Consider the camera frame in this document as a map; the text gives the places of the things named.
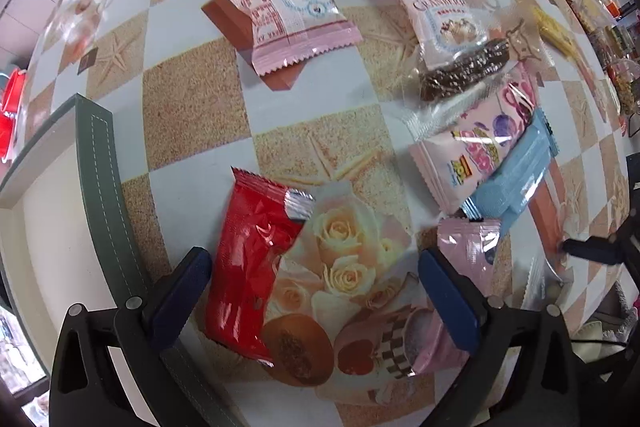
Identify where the pink cranberry cookie packet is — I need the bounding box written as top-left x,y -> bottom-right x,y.
229,0 -> 362,77
399,0 -> 489,72

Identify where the red plastic bucket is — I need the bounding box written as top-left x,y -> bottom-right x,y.
0,68 -> 27,162

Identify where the light blue snack packet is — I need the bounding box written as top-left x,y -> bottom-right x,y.
461,107 -> 559,235

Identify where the green white storage box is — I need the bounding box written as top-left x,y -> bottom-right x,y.
0,93 -> 252,427

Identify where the clear packet with round candies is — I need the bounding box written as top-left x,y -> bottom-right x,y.
521,254 -> 574,311

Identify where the red foil snack packet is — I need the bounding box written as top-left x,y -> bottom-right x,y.
204,168 -> 314,364

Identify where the plain pink snack packet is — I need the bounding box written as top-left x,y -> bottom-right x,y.
412,218 -> 501,374

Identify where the clear packet chocolate bar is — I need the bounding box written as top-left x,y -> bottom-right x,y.
396,6 -> 547,141

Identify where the pink cartoon bear snack packet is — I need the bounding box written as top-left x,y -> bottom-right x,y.
409,64 -> 537,215

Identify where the yellow rice cracker packet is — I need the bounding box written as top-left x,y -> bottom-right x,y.
532,6 -> 579,61

